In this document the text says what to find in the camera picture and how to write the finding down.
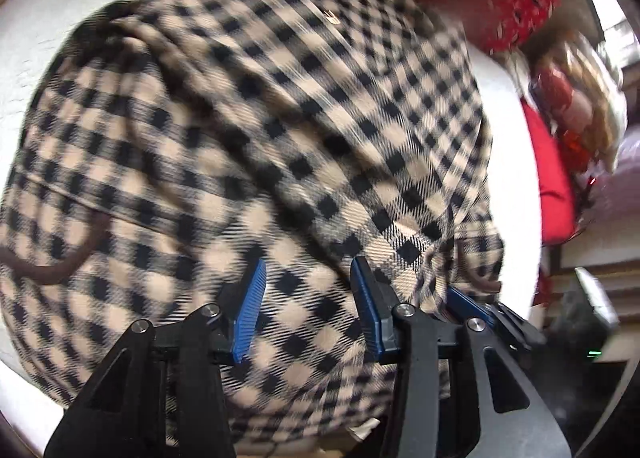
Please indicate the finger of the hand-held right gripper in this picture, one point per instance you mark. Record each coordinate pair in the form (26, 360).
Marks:
(462, 303)

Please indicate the clear plastic bag of toys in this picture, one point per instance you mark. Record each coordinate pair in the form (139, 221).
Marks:
(575, 88)

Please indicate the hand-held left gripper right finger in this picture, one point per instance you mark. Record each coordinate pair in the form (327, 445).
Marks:
(367, 310)

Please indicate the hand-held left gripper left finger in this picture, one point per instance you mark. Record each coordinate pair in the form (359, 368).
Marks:
(247, 313)

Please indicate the plain red cloth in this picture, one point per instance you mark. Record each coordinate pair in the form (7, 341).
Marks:
(550, 188)

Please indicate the black and cream checked coat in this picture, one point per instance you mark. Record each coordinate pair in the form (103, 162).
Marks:
(250, 138)

